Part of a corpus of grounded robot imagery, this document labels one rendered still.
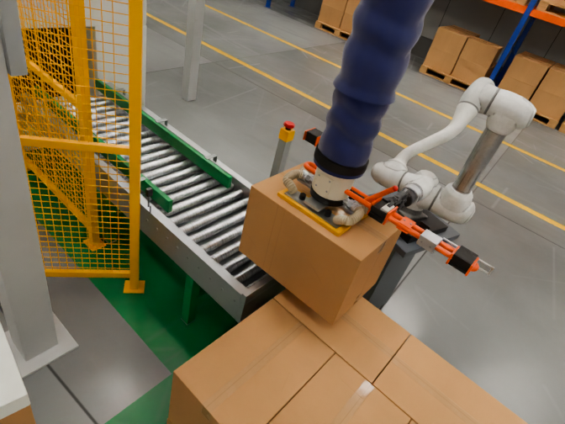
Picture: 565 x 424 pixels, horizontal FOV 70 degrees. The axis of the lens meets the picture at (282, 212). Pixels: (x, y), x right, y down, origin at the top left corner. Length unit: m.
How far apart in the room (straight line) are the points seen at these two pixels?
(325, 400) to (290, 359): 0.22
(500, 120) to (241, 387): 1.65
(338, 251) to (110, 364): 1.39
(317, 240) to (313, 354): 0.54
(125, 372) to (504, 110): 2.26
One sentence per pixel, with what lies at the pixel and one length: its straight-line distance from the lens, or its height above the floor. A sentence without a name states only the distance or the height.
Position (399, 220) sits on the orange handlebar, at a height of 1.22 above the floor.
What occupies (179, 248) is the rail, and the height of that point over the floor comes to 0.53.
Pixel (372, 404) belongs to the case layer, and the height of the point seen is 0.54.
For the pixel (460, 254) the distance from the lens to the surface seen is 1.61.
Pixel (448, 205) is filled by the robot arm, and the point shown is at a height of 0.99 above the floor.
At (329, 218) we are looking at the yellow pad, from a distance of 1.71.
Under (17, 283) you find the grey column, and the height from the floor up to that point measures 0.57.
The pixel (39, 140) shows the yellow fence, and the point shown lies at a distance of 2.14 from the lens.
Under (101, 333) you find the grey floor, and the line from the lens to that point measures 2.55.
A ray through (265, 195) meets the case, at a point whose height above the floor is 1.06.
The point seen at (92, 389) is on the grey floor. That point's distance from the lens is 2.38.
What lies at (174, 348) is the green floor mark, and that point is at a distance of 2.47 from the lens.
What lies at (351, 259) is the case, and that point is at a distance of 1.62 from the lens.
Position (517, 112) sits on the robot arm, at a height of 1.58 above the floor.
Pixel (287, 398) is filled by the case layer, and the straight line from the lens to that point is 1.79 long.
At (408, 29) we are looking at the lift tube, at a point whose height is 1.85.
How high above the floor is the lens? 2.08
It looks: 37 degrees down
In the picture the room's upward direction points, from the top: 16 degrees clockwise
